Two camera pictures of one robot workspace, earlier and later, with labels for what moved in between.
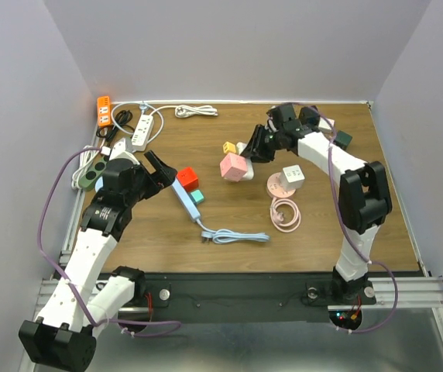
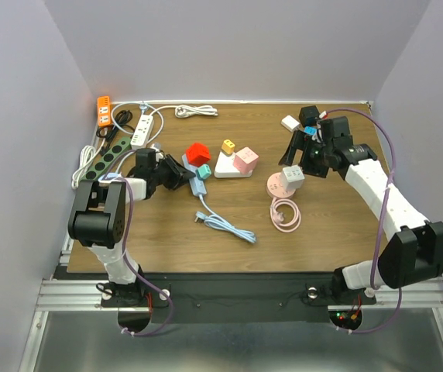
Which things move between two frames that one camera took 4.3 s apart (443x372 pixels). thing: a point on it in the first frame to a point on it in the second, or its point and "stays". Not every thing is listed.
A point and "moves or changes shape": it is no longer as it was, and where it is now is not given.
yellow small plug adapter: (229, 147) stays
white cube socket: (292, 177) stays
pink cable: (276, 217) stays
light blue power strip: (185, 201) to (197, 186)
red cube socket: (188, 178) to (197, 154)
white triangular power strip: (249, 174) to (225, 167)
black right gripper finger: (262, 146) to (297, 142)
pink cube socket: (233, 167) moves or changes shape
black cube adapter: (310, 115) stays
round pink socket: (275, 186) stays
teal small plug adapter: (197, 196) to (204, 171)
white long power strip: (142, 132) stays
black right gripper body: (277, 134) to (316, 160)
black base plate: (231, 297) stays
